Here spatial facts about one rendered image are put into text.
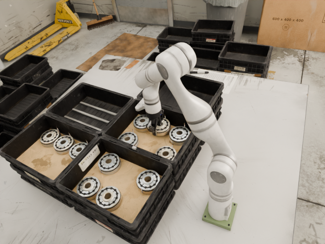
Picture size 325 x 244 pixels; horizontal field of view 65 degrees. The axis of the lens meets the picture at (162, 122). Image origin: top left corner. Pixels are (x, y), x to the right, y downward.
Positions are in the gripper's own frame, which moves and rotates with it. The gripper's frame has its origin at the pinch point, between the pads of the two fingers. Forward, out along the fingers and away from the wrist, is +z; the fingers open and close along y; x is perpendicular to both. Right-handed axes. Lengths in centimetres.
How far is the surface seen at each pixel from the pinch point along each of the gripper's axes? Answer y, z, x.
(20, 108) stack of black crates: 5, 38, 144
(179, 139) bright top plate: -0.3, 1.4, -12.4
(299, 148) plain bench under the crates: 31, 18, -65
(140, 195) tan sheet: -32.7, 4.4, -9.9
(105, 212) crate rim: -48.2, -5.5, -6.4
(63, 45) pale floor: 168, 86, 279
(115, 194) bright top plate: -38.0, 1.4, -1.7
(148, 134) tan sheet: -1.7, 4.3, 5.0
